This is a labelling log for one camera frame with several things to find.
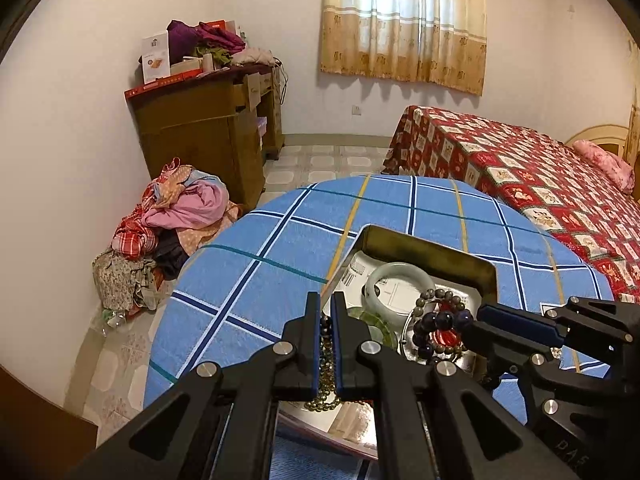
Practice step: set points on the olive green cloth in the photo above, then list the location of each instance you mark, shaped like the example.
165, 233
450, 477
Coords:
212, 52

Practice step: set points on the purple cloth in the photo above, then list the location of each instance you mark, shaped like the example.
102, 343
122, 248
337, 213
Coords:
182, 40

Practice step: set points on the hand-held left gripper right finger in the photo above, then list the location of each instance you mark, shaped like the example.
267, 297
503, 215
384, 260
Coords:
340, 350

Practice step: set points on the pink pillow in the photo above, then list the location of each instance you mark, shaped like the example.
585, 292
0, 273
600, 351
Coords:
605, 162

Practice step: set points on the white carton with orange picture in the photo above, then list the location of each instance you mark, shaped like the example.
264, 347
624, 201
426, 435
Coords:
156, 60

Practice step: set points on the clear plastic bottle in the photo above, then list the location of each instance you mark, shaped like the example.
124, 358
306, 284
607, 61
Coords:
114, 319

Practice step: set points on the beige wooden headboard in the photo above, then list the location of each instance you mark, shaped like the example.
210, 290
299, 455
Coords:
600, 132

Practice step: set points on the pile of colourful clothes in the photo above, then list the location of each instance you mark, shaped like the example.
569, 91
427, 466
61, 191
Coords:
175, 210

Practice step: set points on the dark wooden furniture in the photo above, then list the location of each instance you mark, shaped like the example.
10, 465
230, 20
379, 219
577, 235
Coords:
40, 435

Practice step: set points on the blue plaid tablecloth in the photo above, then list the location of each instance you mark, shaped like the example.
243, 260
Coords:
300, 220

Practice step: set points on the small beige box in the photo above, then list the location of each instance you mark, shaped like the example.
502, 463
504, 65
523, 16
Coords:
187, 66

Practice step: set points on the beige cloth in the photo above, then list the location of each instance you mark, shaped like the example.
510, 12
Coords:
252, 56

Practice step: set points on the beige patterned curtain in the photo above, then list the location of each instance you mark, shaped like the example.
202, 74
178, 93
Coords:
400, 20

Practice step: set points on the pink and gold tin box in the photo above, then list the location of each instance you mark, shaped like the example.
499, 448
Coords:
425, 252

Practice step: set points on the bed with red quilt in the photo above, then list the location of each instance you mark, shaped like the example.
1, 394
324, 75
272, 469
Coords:
525, 175

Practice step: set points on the magenta cloth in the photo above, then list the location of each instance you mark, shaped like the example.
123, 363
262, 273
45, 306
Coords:
220, 37

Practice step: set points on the pale jade bangle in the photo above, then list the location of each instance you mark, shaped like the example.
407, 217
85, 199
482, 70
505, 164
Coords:
370, 287

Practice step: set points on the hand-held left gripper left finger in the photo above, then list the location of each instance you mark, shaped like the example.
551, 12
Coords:
315, 350

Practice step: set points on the dark green bangle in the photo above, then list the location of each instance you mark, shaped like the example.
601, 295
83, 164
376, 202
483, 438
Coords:
380, 321

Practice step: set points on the brown wooden desk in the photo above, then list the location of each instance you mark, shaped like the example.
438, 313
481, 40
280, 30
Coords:
200, 135

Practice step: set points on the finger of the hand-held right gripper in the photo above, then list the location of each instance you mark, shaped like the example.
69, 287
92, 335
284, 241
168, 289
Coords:
482, 337
510, 317

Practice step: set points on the orange red box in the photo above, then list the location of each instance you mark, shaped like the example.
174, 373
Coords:
217, 24

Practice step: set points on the flat red box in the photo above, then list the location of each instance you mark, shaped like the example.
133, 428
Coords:
150, 90

